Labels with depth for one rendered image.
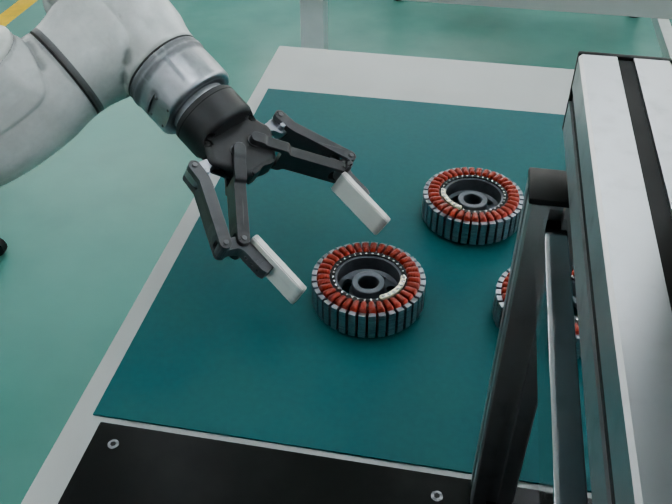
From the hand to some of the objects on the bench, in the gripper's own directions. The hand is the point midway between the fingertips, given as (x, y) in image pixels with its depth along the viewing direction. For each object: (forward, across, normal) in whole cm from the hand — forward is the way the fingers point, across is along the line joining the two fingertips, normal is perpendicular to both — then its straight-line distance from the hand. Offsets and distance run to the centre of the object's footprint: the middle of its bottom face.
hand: (335, 251), depth 78 cm
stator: (+6, -18, -1) cm, 20 cm away
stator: (+6, 0, -2) cm, 6 cm away
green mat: (+21, -22, +7) cm, 31 cm away
